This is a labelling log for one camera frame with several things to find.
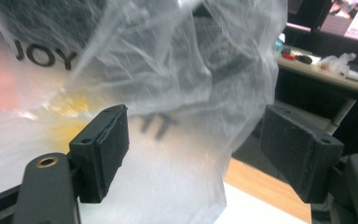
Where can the small red object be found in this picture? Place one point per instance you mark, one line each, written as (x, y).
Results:
(288, 56)

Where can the crumpled white plastic bag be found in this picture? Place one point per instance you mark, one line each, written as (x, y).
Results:
(338, 63)

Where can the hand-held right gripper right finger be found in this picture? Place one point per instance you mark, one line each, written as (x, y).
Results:
(301, 155)

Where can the white table sheet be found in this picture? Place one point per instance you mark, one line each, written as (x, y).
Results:
(245, 211)

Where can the desk with white metal legs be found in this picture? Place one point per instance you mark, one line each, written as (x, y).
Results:
(323, 76)

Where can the black computer mouse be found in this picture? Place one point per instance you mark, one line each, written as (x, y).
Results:
(304, 59)

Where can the teal bottle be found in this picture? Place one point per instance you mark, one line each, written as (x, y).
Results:
(278, 46)

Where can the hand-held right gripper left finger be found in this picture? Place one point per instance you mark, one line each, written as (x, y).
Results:
(102, 149)

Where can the clear smiley plastic bag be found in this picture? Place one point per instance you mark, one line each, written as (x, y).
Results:
(167, 62)

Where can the pink plastic basket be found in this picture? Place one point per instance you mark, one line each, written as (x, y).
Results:
(0, 90)

